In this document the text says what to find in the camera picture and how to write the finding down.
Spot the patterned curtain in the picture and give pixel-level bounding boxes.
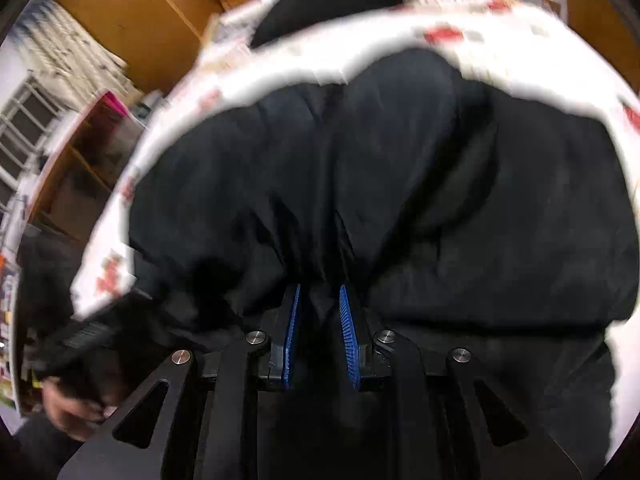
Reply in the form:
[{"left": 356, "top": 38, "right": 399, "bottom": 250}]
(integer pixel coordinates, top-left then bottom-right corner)
[{"left": 15, "top": 0, "right": 128, "bottom": 106}]

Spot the black pillow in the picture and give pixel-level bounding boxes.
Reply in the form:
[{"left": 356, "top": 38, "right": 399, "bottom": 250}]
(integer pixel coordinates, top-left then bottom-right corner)
[{"left": 250, "top": 0, "right": 406, "bottom": 48}]

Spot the black puffer jacket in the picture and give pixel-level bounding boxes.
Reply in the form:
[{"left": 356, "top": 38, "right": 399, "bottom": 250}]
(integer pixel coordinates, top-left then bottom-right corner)
[{"left": 125, "top": 47, "right": 640, "bottom": 343}]

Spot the person's left hand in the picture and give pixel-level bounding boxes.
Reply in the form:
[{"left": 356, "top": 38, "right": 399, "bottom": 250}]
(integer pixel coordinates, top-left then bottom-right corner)
[{"left": 42, "top": 377, "right": 118, "bottom": 443}]

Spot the white floral blanket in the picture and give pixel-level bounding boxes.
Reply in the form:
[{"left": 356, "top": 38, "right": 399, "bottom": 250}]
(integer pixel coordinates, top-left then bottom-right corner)
[{"left": 70, "top": 0, "right": 640, "bottom": 321}]

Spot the window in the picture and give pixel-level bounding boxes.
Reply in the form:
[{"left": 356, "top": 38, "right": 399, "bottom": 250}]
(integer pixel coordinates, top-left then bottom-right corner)
[{"left": 0, "top": 72, "right": 66, "bottom": 211}]

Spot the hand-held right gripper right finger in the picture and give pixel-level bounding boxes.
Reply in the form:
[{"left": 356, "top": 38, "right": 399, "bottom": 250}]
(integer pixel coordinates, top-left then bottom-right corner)
[{"left": 339, "top": 284, "right": 583, "bottom": 480}]

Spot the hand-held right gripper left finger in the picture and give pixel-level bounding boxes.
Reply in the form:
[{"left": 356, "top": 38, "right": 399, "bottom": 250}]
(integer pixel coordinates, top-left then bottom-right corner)
[{"left": 57, "top": 282, "right": 303, "bottom": 480}]

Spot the wooden desk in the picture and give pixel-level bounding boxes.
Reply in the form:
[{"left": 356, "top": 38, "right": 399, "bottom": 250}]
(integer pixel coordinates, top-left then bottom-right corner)
[{"left": 27, "top": 90, "right": 151, "bottom": 246}]

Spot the wooden wardrobe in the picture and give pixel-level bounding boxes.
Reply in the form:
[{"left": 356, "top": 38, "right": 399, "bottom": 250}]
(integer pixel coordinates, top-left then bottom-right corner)
[
  {"left": 52, "top": 0, "right": 226, "bottom": 93},
  {"left": 560, "top": 0, "right": 640, "bottom": 96}
]

